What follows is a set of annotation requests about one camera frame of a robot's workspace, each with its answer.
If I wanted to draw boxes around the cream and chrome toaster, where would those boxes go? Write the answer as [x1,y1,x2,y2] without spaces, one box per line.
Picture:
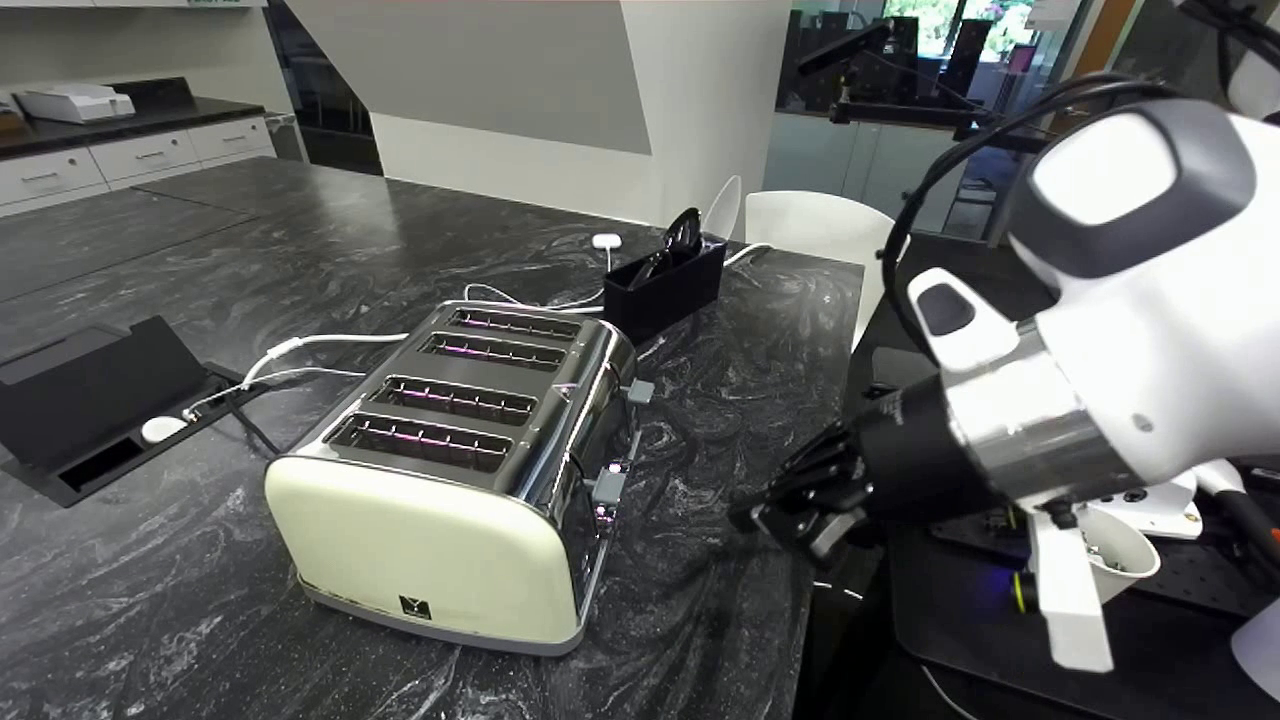
[260,295,660,658]

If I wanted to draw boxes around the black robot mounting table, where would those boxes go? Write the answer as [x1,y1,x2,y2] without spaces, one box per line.
[792,236,1280,720]

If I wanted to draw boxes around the black counter socket hatch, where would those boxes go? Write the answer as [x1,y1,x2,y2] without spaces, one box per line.
[0,313,250,511]

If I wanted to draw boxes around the black open storage box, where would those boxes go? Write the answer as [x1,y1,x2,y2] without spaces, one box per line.
[599,236,731,348]

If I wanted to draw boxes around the black background equipment frame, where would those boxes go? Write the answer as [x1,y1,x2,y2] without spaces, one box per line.
[778,5,1010,135]

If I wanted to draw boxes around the white toaster power cable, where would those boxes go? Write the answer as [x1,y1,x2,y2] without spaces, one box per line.
[235,328,412,393]

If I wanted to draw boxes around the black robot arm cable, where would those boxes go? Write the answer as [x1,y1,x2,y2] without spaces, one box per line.
[876,67,1183,351]

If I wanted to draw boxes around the white drawer cabinet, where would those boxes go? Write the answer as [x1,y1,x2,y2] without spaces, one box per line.
[0,107,279,225]

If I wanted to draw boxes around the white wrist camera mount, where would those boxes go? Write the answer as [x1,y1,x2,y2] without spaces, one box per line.
[1020,506,1121,678]

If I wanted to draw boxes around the black sunglasses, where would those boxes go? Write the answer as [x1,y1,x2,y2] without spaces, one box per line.
[627,205,709,290]

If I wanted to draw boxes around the thin white charger cable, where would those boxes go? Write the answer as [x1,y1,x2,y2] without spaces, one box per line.
[461,243,613,320]

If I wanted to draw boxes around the white power plug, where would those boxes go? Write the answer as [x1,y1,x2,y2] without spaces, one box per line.
[136,410,194,446]

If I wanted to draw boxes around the white printer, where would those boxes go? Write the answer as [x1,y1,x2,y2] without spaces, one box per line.
[8,79,141,127]

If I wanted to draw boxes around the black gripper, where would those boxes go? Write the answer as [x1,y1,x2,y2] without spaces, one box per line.
[724,374,994,568]

